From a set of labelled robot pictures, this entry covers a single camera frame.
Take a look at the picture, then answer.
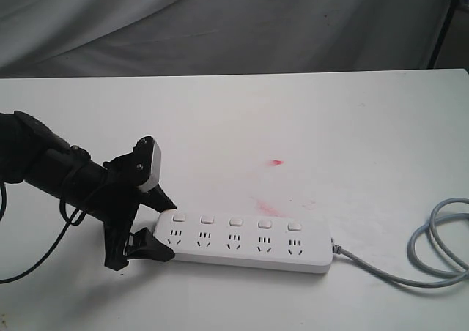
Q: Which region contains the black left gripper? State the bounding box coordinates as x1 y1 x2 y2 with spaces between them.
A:
87 153 177 271

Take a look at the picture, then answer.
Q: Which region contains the white five-outlet power strip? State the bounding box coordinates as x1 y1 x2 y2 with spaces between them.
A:
154 210 333 274

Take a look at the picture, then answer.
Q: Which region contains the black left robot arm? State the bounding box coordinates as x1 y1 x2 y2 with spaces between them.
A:
1 111 176 271

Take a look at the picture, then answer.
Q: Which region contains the grey backdrop cloth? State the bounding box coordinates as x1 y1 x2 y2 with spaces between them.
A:
1 0 450 78

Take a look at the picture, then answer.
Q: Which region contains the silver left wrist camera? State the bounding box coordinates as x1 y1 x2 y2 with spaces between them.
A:
132 136 161 193

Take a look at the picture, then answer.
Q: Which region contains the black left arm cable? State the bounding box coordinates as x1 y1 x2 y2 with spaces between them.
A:
0 184 89 284

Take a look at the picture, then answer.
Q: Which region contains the grey power cable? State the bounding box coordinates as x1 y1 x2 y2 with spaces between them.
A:
329 197 469 288

